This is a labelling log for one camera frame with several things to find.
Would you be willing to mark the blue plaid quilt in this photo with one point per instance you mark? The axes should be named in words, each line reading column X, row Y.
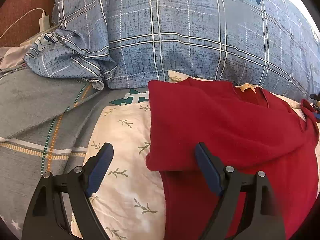
column 67, row 60

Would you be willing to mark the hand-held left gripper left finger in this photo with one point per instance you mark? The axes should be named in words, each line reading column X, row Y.
column 100, row 170

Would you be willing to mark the pale grey cloth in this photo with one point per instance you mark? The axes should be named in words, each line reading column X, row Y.
column 11, row 57

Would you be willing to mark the red knit sweater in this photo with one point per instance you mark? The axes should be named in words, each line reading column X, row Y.
column 225, row 130

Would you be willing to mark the cream leaf-print pillow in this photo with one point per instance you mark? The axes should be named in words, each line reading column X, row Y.
column 125, row 142

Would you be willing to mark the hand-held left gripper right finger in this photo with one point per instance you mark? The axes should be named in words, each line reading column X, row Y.
column 208, row 172

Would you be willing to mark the grey star-print sheet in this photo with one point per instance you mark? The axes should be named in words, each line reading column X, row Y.
column 12, row 226

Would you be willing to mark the white charger plug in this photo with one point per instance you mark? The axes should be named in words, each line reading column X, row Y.
column 44, row 21

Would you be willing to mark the blue plaid pillow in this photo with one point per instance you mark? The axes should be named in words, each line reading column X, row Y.
column 187, row 30

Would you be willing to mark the red-brown headboard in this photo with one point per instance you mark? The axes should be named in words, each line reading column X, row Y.
column 22, row 2

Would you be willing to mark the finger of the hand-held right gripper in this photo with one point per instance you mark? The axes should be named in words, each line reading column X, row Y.
column 316, row 110

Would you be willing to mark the grey striped blanket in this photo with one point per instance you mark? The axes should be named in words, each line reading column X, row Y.
column 30, row 105

